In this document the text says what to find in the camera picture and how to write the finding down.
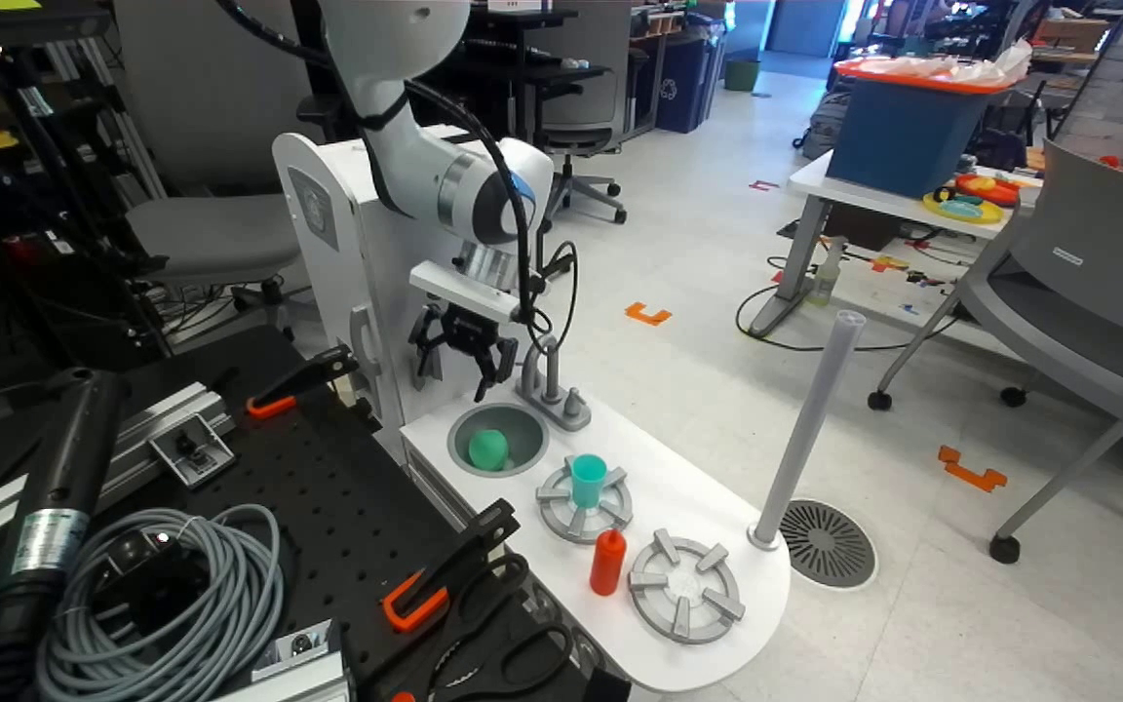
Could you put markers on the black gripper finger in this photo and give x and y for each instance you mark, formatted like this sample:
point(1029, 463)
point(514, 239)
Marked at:
point(494, 369)
point(422, 355)

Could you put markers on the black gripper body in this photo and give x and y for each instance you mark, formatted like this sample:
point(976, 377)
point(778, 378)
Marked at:
point(464, 329)

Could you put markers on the grey toy faucet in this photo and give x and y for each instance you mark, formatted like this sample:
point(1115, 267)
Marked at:
point(570, 415)

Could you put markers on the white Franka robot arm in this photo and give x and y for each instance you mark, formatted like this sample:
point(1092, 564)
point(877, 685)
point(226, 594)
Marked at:
point(438, 176)

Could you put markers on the grey toy sink bowl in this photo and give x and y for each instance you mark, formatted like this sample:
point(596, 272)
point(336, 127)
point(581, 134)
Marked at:
point(522, 437)

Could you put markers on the green toy ball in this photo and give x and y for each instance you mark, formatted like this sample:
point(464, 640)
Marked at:
point(488, 451)

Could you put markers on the white toy kitchen unit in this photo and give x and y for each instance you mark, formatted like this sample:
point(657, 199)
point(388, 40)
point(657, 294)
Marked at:
point(369, 285)

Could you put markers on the teal toy cup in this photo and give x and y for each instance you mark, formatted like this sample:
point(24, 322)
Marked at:
point(586, 478)

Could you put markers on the orange floor tape marker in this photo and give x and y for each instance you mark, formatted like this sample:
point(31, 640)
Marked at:
point(650, 313)
point(972, 473)

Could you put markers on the grey toy stove burner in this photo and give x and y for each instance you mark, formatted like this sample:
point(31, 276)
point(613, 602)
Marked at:
point(664, 608)
point(559, 520)

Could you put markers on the dark swivel office chair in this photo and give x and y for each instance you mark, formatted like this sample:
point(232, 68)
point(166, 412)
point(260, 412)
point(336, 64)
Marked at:
point(581, 137)

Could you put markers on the grey fabric office chair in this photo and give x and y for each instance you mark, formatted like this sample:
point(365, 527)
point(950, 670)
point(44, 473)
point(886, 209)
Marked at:
point(213, 235)

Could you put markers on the black scissors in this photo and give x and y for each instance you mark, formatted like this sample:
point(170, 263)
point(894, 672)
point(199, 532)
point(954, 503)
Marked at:
point(507, 657)

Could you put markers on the grey upright pole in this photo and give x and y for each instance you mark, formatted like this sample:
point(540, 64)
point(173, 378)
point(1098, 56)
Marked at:
point(806, 434)

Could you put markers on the blue recycling bin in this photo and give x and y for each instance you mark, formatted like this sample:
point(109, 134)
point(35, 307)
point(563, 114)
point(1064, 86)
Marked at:
point(687, 85)

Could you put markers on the black cylindrical device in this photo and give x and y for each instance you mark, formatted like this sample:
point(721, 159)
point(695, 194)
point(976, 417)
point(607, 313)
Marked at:
point(67, 469)

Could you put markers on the round metal floor drain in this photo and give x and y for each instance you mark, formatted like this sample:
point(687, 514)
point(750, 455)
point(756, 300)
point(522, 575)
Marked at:
point(832, 549)

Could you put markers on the white side table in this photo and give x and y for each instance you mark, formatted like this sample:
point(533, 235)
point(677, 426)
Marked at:
point(849, 196)

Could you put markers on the blue bin orange lid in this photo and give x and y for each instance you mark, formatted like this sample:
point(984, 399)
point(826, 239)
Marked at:
point(907, 137)

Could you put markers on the yellow and orange toy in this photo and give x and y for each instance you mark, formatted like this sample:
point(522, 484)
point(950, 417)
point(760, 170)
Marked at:
point(966, 199)

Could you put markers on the grey plastic chair on castors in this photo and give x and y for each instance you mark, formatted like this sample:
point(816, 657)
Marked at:
point(1080, 299)

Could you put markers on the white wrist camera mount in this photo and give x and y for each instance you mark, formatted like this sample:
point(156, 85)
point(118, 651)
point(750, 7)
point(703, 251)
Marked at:
point(464, 282)

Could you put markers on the aluminium extrusion rail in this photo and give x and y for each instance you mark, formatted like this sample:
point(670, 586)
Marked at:
point(156, 423)

